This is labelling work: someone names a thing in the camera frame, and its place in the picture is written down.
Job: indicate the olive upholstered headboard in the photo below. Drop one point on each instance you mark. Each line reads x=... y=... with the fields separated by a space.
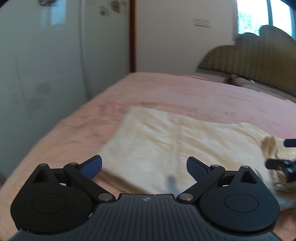
x=261 y=58

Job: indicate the outlined flower sticker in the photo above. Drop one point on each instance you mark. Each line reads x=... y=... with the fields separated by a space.
x=104 y=11

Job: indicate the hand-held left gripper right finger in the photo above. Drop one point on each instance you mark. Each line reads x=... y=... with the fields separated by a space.
x=196 y=168

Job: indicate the white wardrobe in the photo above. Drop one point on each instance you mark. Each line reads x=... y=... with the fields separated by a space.
x=57 y=58

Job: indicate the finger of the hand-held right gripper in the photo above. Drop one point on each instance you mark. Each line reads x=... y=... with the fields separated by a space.
x=291 y=142
x=276 y=164

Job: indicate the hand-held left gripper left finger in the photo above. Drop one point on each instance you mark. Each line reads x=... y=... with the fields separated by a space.
x=92 y=167

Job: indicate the window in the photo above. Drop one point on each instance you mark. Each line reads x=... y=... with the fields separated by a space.
x=254 y=16

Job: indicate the brown flower sticker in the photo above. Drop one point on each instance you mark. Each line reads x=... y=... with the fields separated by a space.
x=115 y=5

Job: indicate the white pants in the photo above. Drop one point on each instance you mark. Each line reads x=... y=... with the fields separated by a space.
x=175 y=148

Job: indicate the brown wooden door frame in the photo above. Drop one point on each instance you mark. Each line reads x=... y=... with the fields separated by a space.
x=133 y=34

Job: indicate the pink bed sheet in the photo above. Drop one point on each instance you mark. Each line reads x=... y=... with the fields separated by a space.
x=180 y=92

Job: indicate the grey pillow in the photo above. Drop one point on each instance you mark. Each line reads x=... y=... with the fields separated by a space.
x=249 y=84

